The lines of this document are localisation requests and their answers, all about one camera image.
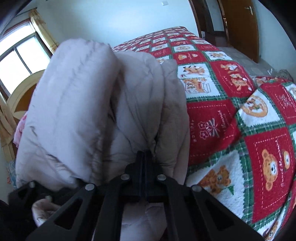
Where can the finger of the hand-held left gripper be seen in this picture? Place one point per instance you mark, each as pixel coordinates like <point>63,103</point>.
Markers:
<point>32,192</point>

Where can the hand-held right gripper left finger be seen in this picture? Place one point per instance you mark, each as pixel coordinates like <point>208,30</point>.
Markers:
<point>140,176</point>

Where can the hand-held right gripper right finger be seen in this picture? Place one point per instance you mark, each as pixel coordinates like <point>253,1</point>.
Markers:
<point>149,176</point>

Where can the light grey quilted jacket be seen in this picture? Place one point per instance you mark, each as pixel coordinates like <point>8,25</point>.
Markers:
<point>69,104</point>

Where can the blue cloth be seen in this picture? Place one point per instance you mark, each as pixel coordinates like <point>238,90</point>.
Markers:
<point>12,175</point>

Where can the pink folded blanket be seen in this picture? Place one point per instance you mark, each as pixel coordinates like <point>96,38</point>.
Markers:
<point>19,129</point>

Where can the yellow curtain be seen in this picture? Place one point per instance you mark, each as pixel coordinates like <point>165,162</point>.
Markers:
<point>44,30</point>
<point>5,125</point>

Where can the red printed patchwork bedspread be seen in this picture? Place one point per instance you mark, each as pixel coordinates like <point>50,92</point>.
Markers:
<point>219,127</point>

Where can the wooden bed headboard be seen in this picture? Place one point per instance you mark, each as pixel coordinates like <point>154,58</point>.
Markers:
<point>20,95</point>

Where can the window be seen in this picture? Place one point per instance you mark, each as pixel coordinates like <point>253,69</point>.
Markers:
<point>20,53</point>

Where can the clear plastic wrapper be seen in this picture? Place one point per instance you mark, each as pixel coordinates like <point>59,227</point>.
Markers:
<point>268,71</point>

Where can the dark cloth on floor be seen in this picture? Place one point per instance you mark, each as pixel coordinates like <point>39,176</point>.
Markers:
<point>285,74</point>

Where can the brown wooden door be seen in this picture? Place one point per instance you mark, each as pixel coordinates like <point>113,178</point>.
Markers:
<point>240,32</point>

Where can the brown door frame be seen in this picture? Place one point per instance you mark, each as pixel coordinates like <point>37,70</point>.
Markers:
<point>203,20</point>

